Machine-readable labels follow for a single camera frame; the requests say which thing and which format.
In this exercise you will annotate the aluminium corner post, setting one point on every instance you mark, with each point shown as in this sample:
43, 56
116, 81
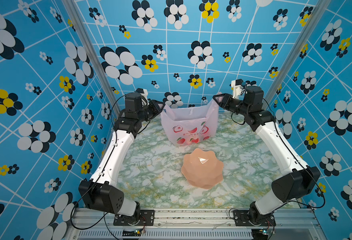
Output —
75, 16
307, 31

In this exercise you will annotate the pink translucent plastic bag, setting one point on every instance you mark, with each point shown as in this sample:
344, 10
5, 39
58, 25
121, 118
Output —
187, 126

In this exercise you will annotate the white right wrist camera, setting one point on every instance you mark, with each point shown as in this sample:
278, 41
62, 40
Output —
238, 86

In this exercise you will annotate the right aluminium corner post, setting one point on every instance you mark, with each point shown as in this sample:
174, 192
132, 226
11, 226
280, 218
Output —
307, 31

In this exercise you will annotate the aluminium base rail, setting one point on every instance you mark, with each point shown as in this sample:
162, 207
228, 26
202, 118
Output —
199, 224

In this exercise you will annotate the left aluminium corner post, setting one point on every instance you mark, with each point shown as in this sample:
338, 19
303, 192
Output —
75, 16

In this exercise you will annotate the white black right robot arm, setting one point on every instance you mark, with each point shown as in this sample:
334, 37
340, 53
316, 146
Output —
298, 178

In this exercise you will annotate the beige wavy fruit bowl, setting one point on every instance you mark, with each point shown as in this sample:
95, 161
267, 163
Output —
202, 169

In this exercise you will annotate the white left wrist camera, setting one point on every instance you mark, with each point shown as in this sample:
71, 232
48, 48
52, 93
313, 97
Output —
144, 96

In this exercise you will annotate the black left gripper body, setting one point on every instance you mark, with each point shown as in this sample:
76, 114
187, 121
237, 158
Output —
151, 112

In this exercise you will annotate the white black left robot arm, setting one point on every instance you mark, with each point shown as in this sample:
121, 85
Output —
100, 192

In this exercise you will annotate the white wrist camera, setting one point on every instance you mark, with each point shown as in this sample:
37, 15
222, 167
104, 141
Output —
144, 96
238, 86

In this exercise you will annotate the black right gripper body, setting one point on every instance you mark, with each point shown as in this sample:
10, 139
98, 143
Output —
236, 106

